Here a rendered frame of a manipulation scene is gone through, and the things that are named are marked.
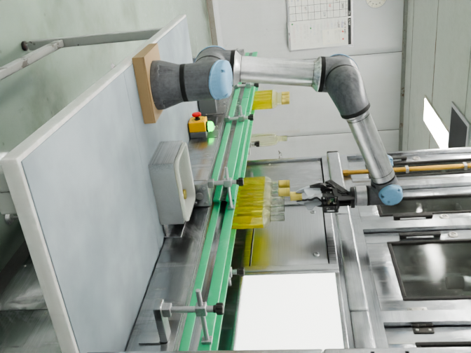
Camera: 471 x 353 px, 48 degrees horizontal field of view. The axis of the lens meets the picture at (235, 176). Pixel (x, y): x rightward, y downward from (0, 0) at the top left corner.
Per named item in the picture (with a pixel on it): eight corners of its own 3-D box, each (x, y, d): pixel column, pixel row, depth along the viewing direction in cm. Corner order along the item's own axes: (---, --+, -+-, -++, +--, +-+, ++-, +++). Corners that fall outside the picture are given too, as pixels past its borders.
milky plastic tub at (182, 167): (162, 225, 171) (188, 224, 170) (148, 164, 161) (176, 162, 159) (172, 198, 186) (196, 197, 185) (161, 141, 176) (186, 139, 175)
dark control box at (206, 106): (199, 114, 246) (216, 113, 244) (196, 98, 242) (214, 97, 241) (201, 108, 253) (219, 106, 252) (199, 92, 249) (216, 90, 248)
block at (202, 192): (191, 208, 189) (211, 207, 188) (188, 185, 185) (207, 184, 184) (193, 203, 192) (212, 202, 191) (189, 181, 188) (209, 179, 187)
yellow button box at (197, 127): (189, 139, 221) (206, 137, 220) (186, 122, 218) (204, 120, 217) (192, 132, 228) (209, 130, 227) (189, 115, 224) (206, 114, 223)
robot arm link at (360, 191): (364, 181, 195) (364, 199, 199) (352, 182, 196) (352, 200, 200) (367, 192, 189) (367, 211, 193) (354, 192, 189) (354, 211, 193)
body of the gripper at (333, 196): (321, 196, 190) (355, 195, 188) (320, 183, 197) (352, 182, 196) (322, 213, 194) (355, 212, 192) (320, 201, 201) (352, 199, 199)
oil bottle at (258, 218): (212, 230, 191) (271, 228, 188) (210, 218, 189) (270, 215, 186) (214, 222, 196) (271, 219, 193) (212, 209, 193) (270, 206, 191)
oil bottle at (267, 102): (239, 111, 295) (289, 107, 291) (238, 101, 292) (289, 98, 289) (240, 108, 300) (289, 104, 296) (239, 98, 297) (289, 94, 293)
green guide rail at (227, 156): (210, 185, 189) (232, 183, 188) (209, 182, 189) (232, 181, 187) (245, 54, 342) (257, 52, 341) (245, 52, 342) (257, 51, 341)
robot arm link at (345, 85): (360, 70, 152) (413, 200, 173) (355, 59, 162) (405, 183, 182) (323, 87, 155) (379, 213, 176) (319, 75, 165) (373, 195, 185)
